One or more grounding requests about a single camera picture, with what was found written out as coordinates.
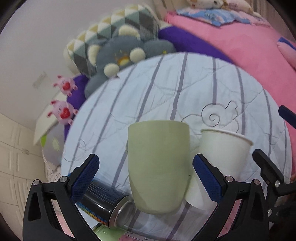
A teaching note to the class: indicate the grey bear plush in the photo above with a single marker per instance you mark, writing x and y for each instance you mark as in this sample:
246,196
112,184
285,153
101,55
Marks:
123,49

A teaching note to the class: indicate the purple blanket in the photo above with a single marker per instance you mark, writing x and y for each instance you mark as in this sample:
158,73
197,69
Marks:
183,42

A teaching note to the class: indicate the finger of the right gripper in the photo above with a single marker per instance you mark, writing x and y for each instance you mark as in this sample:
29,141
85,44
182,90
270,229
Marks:
287,115
276,187

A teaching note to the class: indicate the pink pig plush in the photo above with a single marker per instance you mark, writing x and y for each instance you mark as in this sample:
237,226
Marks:
63,111
66,85

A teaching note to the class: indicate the green pink clear bottle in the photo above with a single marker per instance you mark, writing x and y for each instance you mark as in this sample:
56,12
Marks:
108,234

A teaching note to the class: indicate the blue cartoon pillow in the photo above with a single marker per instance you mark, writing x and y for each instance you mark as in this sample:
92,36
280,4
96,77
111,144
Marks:
219,17

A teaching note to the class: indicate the pink pig plush upper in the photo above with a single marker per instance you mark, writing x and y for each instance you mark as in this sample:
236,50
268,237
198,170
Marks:
66,85

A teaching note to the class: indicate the pink pig plush lower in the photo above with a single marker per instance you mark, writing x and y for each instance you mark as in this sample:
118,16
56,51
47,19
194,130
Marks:
63,111

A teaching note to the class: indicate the white paper cup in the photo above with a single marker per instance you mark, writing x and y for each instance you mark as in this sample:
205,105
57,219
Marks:
223,149

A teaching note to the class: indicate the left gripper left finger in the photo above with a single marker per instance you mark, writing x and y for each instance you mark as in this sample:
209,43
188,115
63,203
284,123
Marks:
40,221

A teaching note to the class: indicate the pink bed blanket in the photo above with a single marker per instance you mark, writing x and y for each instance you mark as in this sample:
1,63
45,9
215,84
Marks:
252,55

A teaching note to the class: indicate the blue black CoolTowel can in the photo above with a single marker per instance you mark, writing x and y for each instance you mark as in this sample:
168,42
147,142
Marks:
106,205

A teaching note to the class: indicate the striped light blue cushion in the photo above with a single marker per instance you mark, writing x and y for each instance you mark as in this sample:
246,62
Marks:
150,90

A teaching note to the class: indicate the grey sun pattern pillow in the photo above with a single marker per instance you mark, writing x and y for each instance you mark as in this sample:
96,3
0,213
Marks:
53,144

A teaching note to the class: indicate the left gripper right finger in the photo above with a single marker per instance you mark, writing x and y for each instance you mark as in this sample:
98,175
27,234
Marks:
251,221

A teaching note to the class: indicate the triangle pattern pillow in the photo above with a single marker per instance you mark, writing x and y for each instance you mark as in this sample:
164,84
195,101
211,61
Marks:
139,16

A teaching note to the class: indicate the green plastic cup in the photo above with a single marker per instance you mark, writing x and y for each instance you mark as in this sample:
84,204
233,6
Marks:
158,164

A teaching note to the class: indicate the cream dog plush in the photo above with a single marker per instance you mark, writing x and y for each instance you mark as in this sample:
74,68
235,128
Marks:
236,5

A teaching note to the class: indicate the pink plush with blue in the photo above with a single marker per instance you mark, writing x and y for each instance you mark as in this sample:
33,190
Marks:
288,50

